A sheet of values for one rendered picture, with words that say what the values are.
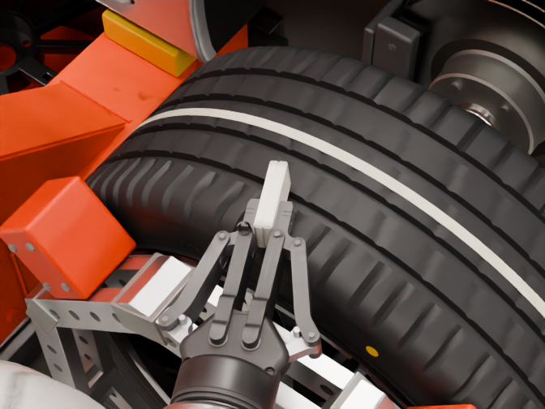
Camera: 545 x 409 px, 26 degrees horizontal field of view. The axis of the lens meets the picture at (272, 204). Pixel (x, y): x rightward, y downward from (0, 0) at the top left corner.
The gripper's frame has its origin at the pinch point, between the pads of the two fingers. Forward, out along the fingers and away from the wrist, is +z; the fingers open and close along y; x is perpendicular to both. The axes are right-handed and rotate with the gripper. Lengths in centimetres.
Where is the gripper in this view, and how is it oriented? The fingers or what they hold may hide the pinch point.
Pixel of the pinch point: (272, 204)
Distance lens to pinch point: 97.6
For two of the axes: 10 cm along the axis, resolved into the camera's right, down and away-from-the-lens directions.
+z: 2.0, -7.8, 5.9
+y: 9.7, 0.8, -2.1
